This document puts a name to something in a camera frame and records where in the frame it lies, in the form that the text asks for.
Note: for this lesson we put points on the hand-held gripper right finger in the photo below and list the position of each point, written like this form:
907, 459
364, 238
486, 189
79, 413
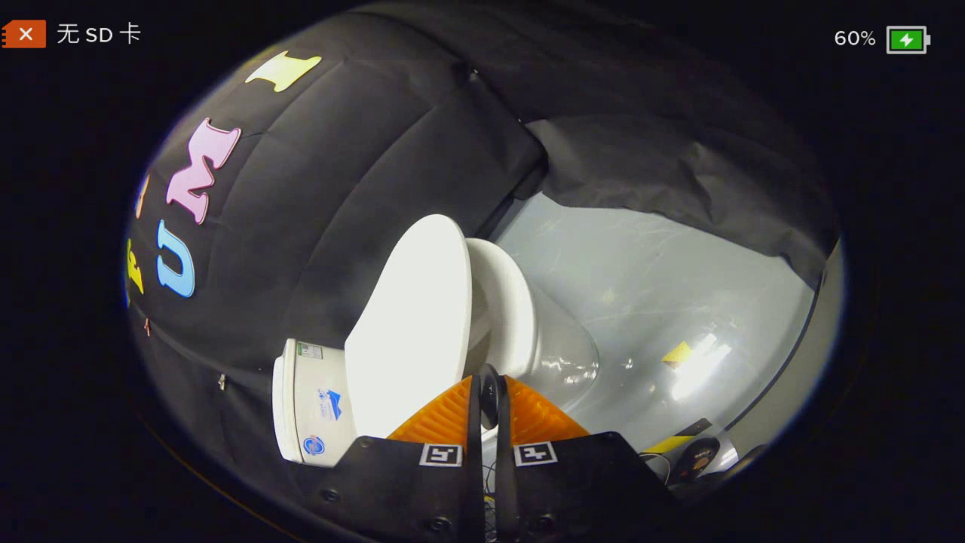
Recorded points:
507, 483

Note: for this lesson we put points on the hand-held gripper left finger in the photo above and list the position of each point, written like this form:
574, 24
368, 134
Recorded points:
475, 467

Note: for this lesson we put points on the black lid pull tab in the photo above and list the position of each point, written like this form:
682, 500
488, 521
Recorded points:
490, 392

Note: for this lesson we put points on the white toilet bowl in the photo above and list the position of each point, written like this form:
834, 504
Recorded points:
565, 354

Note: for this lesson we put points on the white toilet seat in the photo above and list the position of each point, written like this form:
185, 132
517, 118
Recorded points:
505, 302

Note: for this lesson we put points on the white toilet tank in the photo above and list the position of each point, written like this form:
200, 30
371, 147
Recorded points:
317, 407

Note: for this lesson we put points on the yellow black floor tape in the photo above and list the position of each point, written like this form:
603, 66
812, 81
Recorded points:
671, 443

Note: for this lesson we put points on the round black object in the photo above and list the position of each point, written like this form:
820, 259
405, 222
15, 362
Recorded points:
695, 457

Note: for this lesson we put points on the yellow floor tape piece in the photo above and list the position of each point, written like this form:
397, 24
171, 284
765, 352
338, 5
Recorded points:
676, 352

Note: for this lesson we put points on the black backdrop cloth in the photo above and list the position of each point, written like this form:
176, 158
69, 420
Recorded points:
339, 173

